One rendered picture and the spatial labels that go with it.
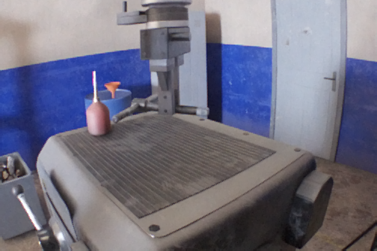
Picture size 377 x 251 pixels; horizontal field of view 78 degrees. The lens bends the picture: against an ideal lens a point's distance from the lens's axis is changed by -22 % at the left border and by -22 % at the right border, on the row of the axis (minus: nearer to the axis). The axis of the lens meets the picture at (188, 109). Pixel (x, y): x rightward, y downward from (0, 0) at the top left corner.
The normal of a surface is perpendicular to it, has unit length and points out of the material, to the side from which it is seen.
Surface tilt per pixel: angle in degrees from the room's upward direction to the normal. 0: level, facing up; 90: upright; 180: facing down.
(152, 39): 90
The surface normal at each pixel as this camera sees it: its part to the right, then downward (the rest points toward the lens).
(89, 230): -0.56, -0.54
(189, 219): -0.03, -0.96
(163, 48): -0.26, 0.27
